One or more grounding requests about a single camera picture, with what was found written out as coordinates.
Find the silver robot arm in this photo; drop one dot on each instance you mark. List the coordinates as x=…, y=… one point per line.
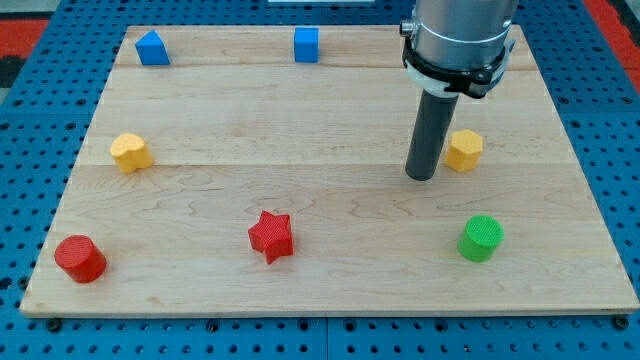
x=459, y=34

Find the red star block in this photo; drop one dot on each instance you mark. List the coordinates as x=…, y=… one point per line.
x=272, y=236

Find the wooden board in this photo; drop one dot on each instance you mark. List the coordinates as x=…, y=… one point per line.
x=237, y=127

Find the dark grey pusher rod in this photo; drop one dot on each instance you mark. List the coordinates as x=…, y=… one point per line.
x=432, y=123

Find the blue cube block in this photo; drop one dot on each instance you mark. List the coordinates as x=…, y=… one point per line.
x=306, y=45

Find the yellow hexagon block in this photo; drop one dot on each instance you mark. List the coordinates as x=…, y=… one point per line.
x=464, y=150

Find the green cylinder block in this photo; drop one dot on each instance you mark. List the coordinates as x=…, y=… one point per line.
x=481, y=236

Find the yellow heart block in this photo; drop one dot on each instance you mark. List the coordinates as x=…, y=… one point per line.
x=130, y=153

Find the blue triangular block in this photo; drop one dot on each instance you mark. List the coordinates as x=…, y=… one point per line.
x=151, y=50

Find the red cylinder block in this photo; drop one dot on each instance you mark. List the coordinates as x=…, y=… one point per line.
x=80, y=259

